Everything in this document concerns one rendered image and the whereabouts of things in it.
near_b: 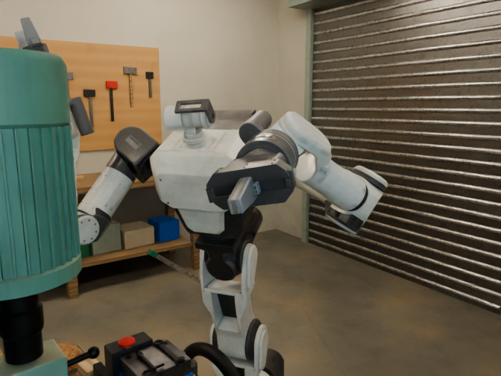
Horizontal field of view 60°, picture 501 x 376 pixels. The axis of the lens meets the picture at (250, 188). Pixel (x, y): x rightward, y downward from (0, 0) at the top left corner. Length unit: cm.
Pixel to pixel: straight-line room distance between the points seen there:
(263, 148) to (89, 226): 67
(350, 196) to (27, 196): 55
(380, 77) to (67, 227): 346
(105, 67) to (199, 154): 301
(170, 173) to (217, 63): 345
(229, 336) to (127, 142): 74
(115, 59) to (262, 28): 163
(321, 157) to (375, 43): 325
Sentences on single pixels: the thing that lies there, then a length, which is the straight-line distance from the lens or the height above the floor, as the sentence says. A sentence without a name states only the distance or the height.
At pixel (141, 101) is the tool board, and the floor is 147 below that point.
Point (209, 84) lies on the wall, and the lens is 450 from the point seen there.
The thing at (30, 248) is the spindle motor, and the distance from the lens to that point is 62.
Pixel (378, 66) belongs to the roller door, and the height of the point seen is 175.
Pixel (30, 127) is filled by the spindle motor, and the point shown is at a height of 141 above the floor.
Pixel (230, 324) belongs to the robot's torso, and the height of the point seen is 70.
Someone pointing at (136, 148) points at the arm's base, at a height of 132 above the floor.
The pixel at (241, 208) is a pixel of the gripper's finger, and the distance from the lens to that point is 53.
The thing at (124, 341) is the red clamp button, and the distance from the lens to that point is 86.
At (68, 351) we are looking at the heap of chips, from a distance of 105.
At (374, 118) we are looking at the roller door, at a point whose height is 133.
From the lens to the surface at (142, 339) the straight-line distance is 89.
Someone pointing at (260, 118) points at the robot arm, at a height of 142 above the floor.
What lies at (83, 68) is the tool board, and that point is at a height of 174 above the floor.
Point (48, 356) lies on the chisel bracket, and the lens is 76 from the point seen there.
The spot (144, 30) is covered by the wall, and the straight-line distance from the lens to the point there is 426.
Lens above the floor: 144
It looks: 11 degrees down
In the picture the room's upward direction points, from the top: straight up
